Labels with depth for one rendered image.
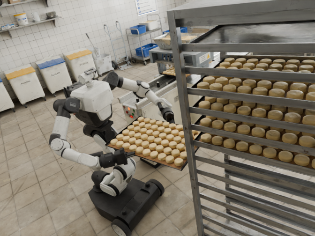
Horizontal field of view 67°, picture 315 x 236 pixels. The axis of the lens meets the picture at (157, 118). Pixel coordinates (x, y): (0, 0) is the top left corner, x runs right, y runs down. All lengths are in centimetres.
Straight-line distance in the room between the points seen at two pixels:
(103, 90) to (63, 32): 474
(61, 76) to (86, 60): 65
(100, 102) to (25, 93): 413
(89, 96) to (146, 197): 113
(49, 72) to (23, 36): 102
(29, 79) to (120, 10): 293
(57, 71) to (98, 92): 409
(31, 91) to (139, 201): 408
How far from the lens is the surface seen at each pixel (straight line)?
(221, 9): 82
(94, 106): 174
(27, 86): 578
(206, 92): 97
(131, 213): 228
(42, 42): 636
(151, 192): 240
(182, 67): 95
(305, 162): 107
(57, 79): 586
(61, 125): 166
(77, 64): 591
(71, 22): 648
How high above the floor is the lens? 192
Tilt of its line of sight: 30 degrees down
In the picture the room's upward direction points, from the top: 11 degrees counter-clockwise
